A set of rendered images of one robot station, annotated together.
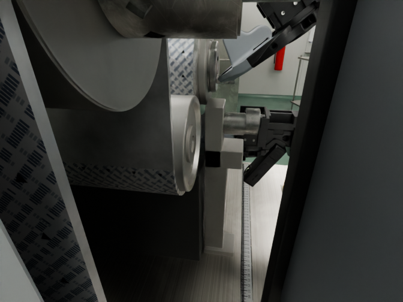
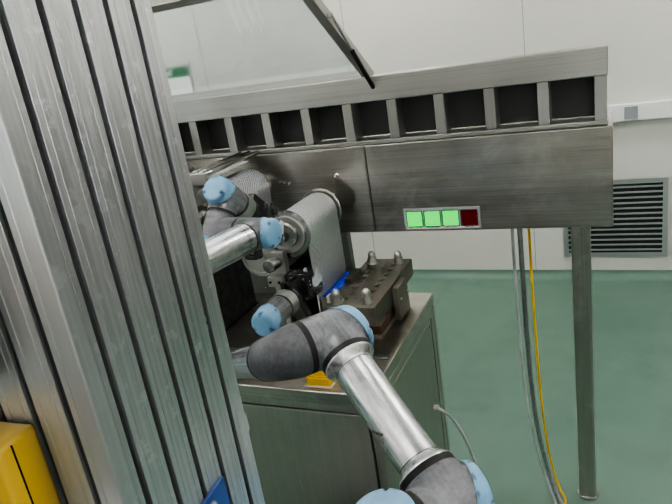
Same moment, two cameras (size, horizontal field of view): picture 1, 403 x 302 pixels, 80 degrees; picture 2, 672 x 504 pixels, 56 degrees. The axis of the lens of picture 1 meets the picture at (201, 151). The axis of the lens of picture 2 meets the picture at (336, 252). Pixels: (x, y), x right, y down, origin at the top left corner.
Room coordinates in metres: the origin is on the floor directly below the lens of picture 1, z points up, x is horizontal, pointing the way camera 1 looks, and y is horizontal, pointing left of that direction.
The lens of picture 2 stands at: (1.03, -1.72, 1.78)
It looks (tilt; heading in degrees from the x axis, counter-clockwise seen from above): 19 degrees down; 106
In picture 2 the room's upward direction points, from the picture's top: 9 degrees counter-clockwise
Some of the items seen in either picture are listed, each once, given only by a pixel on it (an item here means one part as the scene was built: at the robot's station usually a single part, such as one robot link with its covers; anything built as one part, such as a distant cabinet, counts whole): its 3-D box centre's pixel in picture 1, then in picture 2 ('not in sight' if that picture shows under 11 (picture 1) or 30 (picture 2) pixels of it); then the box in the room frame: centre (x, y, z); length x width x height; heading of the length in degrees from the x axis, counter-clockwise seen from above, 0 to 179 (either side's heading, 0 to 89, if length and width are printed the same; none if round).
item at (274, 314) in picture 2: not in sight; (272, 317); (0.41, -0.28, 1.11); 0.11 x 0.08 x 0.09; 81
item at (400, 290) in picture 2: not in sight; (401, 298); (0.69, 0.13, 0.97); 0.10 x 0.03 x 0.11; 81
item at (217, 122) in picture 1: (223, 186); (283, 299); (0.35, -0.04, 1.05); 0.06 x 0.05 x 0.31; 81
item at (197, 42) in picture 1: (202, 67); (288, 233); (0.39, 0.00, 1.25); 0.15 x 0.01 x 0.15; 171
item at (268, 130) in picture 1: (265, 133); (296, 289); (0.43, -0.13, 1.12); 0.12 x 0.08 x 0.09; 81
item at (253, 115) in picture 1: (252, 121); (269, 265); (0.34, -0.08, 1.18); 0.04 x 0.02 x 0.04; 171
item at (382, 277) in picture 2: not in sight; (372, 289); (0.59, 0.13, 1.00); 0.40 x 0.16 x 0.06; 81
